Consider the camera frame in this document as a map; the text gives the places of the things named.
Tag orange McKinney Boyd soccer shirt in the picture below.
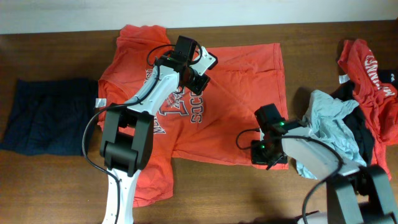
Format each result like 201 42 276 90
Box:
98 25 287 207

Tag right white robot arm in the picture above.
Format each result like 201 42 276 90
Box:
249 104 397 223

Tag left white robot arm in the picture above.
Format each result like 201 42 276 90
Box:
99 36 218 223

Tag light grey-blue shirt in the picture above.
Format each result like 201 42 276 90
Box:
302 90 366 166

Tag black garment in pile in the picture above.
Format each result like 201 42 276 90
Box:
343 70 397 169

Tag red McKinney shirt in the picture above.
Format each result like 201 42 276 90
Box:
338 39 397 178

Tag folded navy blue garment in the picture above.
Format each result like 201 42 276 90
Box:
1 78 98 156

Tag right black cable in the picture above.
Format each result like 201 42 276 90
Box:
235 128 345 224

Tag black cable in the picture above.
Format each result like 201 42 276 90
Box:
81 44 203 224
235 128 345 224

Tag left black cable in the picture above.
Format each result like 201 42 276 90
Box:
81 44 203 224

